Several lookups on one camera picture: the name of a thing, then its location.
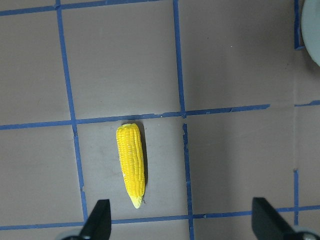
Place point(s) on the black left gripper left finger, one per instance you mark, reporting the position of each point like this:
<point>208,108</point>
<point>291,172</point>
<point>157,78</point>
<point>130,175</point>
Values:
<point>98,224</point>

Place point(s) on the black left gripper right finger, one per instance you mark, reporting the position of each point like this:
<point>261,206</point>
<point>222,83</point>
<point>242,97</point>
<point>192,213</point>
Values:
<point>267,223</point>

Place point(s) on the yellow corn cob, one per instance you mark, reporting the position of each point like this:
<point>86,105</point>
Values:
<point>131,158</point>

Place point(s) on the pale green cooking pot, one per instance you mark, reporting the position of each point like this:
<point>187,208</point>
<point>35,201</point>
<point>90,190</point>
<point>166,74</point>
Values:
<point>310,28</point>

